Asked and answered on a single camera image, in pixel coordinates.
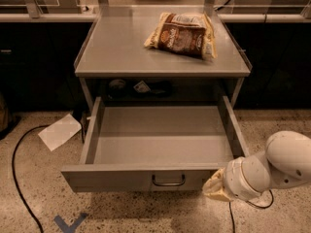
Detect grey top drawer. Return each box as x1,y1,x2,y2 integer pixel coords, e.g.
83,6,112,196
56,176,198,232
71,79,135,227
61,97,249,192

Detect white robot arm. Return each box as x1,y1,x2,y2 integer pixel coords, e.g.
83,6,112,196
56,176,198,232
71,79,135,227
202,131,311,202

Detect grey metal drawer cabinet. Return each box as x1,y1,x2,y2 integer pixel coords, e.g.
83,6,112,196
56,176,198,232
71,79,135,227
75,5,251,108

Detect dark items behind drawer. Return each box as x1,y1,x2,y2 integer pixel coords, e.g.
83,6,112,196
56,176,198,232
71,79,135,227
107,79,172,98

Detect brown yellow snack bag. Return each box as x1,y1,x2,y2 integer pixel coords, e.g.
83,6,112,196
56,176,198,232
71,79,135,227
144,12,217,59

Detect blue tape floor mark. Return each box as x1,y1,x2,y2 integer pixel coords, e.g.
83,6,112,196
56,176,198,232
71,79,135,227
52,212,89,233

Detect white paper sheet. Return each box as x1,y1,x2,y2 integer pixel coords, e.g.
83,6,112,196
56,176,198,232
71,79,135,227
38,114,82,151

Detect black cable on right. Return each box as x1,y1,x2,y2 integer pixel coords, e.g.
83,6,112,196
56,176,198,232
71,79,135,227
228,189,275,233

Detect black cable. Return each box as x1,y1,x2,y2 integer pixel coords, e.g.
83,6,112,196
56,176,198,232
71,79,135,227
11,123,50,233
228,189,275,233

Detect black top drawer handle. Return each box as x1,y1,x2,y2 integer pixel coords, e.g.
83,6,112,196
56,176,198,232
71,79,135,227
152,175,186,187

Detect black cable on left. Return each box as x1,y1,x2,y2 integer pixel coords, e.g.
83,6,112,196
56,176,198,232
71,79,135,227
11,123,50,233

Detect grey counter rail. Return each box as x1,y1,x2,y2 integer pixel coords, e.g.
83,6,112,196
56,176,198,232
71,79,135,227
0,5,311,23

